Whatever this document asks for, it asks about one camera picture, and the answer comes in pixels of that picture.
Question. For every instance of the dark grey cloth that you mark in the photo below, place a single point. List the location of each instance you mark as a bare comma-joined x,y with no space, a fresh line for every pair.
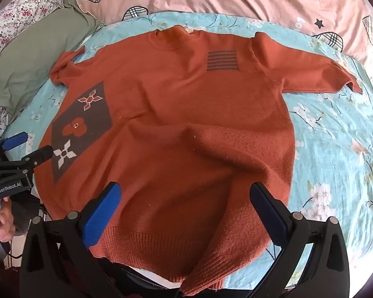
26,211

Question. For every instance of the blue floral bed sheet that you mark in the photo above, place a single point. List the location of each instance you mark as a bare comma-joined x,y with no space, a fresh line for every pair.
329,149

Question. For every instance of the orange knit sweater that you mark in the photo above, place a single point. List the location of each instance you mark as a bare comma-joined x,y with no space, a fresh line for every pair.
180,99

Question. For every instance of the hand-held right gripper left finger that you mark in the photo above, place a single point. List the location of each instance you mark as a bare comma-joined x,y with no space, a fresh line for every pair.
104,214

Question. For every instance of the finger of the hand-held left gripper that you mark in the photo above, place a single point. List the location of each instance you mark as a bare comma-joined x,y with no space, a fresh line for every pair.
15,139
39,156

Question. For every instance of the green pillow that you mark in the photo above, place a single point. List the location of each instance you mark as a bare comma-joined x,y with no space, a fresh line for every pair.
34,49

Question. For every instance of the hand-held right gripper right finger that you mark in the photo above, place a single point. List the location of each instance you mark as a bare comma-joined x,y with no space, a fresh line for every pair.
267,212

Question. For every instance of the person's left hand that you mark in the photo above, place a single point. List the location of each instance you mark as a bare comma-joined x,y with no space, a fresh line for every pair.
6,223

